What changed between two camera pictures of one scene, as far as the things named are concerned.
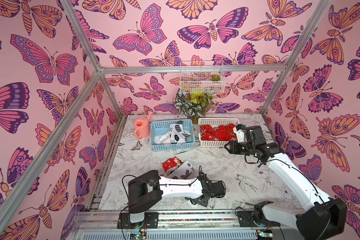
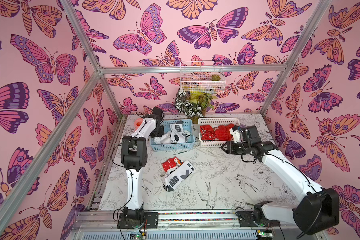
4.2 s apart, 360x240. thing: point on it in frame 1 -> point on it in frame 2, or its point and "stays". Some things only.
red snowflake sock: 171,163 stays
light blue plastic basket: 158,127 stays
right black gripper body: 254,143 stays
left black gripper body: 203,204 -> 159,132
